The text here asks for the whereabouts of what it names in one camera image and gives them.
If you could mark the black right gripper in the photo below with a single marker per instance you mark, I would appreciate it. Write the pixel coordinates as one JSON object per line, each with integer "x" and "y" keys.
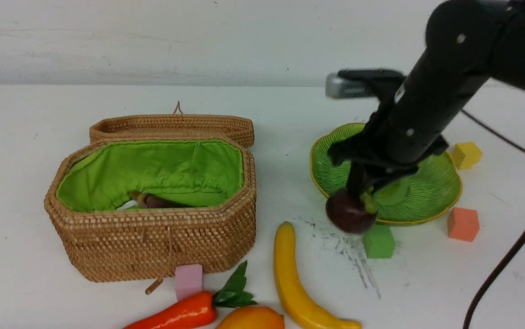
{"x": 405, "y": 129}

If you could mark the dark purple mangosteen toy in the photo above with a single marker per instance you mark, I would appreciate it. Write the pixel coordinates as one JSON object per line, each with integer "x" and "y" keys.
{"x": 352, "y": 214}

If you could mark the yellow banana toy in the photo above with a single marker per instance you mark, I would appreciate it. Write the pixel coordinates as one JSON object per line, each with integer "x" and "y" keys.
{"x": 296, "y": 302}

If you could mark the orange mango toy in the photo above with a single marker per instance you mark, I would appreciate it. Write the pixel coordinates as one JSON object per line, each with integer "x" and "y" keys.
{"x": 253, "y": 317}

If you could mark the orange carrot toy green leaves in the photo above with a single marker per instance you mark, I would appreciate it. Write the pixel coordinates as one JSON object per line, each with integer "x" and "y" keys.
{"x": 200, "y": 309}

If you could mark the purple eggplant toy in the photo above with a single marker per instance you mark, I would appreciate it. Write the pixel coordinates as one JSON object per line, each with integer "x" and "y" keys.
{"x": 150, "y": 201}

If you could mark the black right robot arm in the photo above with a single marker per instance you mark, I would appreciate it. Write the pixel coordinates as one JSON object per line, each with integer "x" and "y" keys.
{"x": 468, "y": 42}

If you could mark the green foam cube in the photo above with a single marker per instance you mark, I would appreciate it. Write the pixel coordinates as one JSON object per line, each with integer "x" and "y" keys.
{"x": 379, "y": 243}

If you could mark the green leaf-shaped plate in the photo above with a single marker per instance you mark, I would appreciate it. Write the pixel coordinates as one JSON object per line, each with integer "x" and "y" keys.
{"x": 416, "y": 199}

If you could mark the yellow foam cube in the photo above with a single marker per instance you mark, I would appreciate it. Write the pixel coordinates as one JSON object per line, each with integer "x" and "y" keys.
{"x": 465, "y": 155}

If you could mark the orange foam cube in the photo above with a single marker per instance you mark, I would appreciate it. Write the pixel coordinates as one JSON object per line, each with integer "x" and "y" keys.
{"x": 463, "y": 224}

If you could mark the woven rattan basket lid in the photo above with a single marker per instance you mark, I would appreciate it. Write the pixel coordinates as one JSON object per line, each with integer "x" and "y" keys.
{"x": 238, "y": 129}

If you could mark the pink foam cube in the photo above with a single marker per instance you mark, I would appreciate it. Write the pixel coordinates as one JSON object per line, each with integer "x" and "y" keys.
{"x": 188, "y": 280}

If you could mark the woven rattan basket green lining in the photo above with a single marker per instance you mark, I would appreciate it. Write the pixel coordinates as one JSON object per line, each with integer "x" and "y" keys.
{"x": 108, "y": 237}

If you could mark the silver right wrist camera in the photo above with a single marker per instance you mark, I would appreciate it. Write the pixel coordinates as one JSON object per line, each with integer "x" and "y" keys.
{"x": 363, "y": 83}

